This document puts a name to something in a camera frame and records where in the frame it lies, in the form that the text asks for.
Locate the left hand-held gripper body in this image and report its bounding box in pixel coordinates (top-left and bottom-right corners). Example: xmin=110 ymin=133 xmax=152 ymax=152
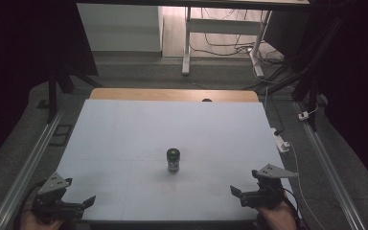
xmin=32 ymin=172 xmax=88 ymax=222

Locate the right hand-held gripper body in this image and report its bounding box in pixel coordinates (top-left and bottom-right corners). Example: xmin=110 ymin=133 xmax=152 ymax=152
xmin=239 ymin=163 xmax=300 ymax=210

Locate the small dark glass jar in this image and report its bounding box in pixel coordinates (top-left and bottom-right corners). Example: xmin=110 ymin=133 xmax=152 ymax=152
xmin=166 ymin=148 xmax=181 ymax=175

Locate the person's right hand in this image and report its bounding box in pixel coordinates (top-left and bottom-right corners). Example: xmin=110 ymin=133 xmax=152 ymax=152
xmin=256 ymin=200 xmax=299 ymax=230

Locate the person's left hand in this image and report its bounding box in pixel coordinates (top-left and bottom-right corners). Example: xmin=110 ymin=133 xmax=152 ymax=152
xmin=19 ymin=209 xmax=65 ymax=230

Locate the white power strip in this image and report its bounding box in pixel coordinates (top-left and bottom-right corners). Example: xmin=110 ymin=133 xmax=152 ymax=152
xmin=269 ymin=126 xmax=290 ymax=154

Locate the black metal stand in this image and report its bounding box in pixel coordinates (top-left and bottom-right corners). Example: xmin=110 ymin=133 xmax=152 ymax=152
xmin=46 ymin=65 xmax=104 ymax=125
xmin=262 ymin=12 xmax=349 ymax=132

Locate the black curtain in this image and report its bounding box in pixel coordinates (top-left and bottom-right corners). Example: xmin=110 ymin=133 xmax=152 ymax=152
xmin=263 ymin=0 xmax=368 ymax=188
xmin=0 ymin=0 xmax=100 ymax=175

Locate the white cabinet panel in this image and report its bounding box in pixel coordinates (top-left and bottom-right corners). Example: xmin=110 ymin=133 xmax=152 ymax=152
xmin=76 ymin=3 xmax=165 ymax=54

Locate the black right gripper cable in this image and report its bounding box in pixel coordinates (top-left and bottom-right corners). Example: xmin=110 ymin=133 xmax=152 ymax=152
xmin=281 ymin=187 xmax=303 ymax=224

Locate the thin white cable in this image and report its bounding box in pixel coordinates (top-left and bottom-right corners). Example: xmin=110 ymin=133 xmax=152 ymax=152
xmin=287 ymin=142 xmax=327 ymax=230

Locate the aluminium rail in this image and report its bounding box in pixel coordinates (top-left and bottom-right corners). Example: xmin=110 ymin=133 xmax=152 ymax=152
xmin=0 ymin=106 xmax=65 ymax=230
xmin=293 ymin=101 xmax=367 ymax=230

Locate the tangle of black floor cables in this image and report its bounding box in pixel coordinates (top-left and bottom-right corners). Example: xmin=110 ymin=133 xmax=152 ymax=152
xmin=190 ymin=8 xmax=296 ymax=92

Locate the white desk frame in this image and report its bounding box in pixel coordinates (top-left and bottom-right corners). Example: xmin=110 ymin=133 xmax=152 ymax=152
xmin=181 ymin=6 xmax=273 ymax=79

